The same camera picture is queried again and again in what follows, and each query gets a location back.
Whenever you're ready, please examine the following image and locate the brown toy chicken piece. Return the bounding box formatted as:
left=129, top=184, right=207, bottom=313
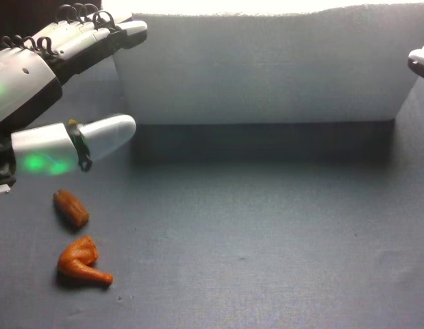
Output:
left=53, top=189, right=90, bottom=227

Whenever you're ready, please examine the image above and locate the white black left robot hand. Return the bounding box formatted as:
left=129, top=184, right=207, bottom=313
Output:
left=0, top=3, right=149, bottom=179

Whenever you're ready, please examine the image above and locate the white styrofoam block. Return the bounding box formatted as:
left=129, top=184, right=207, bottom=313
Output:
left=112, top=56, right=420, bottom=125

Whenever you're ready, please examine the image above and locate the orange toy chicken leg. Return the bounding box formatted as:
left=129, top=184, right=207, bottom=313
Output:
left=58, top=235, right=114, bottom=289

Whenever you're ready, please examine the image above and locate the grey table cloth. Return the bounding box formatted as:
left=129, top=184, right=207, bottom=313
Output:
left=0, top=51, right=424, bottom=329

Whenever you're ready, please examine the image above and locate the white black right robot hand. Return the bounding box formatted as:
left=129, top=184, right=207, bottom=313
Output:
left=407, top=43, right=424, bottom=81

